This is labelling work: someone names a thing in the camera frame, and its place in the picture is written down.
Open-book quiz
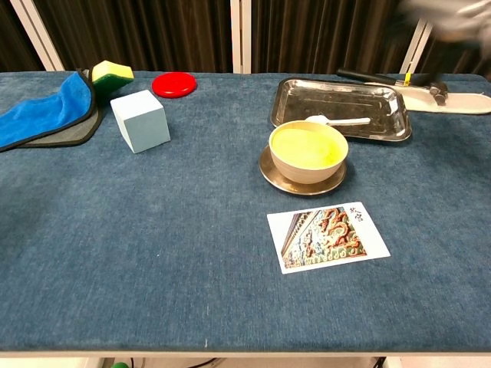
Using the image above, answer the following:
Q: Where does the grey black-edged cloth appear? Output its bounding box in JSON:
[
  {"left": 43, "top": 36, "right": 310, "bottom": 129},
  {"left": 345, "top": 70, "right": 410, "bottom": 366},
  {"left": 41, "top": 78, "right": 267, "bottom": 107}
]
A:
[{"left": 17, "top": 67, "right": 104, "bottom": 149}]

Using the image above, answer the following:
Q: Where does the yellow green sponge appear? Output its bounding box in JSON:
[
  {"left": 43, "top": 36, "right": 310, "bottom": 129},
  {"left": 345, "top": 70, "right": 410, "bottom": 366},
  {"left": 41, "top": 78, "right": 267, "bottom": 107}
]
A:
[{"left": 91, "top": 60, "right": 135, "bottom": 101}]

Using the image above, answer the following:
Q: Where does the red round disc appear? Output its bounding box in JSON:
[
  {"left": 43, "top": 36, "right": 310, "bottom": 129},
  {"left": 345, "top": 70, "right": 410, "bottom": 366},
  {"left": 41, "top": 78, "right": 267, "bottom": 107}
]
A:
[{"left": 151, "top": 71, "right": 198, "bottom": 98}]

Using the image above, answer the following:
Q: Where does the black handled claw hammer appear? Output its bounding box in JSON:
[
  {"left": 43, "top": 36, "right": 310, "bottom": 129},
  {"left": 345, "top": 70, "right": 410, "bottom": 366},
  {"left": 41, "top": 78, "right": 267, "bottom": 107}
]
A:
[{"left": 336, "top": 67, "right": 449, "bottom": 107}]

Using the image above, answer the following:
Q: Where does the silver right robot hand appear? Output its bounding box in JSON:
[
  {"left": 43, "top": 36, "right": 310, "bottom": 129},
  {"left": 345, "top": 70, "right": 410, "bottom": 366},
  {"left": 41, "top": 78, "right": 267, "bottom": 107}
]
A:
[{"left": 397, "top": 0, "right": 491, "bottom": 44}]

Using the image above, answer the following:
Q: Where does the blue microfibre cloth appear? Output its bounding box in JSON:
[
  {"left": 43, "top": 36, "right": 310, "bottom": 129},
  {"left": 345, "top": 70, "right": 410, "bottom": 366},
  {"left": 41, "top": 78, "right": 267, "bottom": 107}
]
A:
[{"left": 0, "top": 71, "right": 96, "bottom": 150}]

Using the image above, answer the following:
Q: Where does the round steel saucer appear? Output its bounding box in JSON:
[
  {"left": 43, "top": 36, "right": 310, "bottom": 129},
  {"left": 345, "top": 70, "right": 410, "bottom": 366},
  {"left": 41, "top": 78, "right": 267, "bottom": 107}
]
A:
[{"left": 259, "top": 145, "right": 348, "bottom": 196}]

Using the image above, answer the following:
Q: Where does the white metal frame post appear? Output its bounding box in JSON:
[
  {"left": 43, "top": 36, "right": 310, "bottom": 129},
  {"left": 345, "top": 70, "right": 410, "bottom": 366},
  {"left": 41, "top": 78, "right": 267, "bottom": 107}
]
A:
[
  {"left": 398, "top": 18, "right": 442, "bottom": 76},
  {"left": 229, "top": 0, "right": 253, "bottom": 74},
  {"left": 9, "top": 0, "right": 65, "bottom": 73}
]

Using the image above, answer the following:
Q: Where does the stainless steel tray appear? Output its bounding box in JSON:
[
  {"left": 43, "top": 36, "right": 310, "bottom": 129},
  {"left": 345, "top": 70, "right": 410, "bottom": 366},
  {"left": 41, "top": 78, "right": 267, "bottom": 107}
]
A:
[{"left": 270, "top": 78, "right": 413, "bottom": 143}]

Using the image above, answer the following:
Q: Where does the white plastic spoon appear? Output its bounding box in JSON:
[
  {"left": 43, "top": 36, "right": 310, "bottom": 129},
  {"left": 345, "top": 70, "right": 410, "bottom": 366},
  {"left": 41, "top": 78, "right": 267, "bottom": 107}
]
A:
[{"left": 305, "top": 114, "right": 372, "bottom": 127}]

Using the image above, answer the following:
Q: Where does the light blue foam cube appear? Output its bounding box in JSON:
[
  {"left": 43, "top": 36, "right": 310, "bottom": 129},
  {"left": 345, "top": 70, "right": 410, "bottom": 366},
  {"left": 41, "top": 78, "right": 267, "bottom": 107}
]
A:
[{"left": 110, "top": 89, "right": 171, "bottom": 155}]

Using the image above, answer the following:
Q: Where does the table with blue fabric cover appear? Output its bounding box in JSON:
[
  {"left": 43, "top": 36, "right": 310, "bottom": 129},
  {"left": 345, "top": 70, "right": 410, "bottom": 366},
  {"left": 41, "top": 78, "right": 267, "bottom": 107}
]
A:
[{"left": 0, "top": 71, "right": 491, "bottom": 360}]

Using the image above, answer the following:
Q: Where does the beige round bowl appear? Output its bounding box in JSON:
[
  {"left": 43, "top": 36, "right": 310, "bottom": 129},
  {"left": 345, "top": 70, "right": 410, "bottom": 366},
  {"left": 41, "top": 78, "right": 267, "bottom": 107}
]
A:
[{"left": 268, "top": 120, "right": 350, "bottom": 185}]

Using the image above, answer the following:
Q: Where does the white oval pad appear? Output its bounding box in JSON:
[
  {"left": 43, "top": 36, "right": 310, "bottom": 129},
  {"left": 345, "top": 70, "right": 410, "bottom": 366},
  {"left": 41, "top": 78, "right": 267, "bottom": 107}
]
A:
[{"left": 364, "top": 80, "right": 491, "bottom": 115}]

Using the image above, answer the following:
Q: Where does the dragon picture postcard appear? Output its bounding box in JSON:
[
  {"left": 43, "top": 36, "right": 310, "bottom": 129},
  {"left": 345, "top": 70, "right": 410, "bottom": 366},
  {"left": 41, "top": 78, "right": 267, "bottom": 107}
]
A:
[{"left": 266, "top": 201, "right": 391, "bottom": 275}]

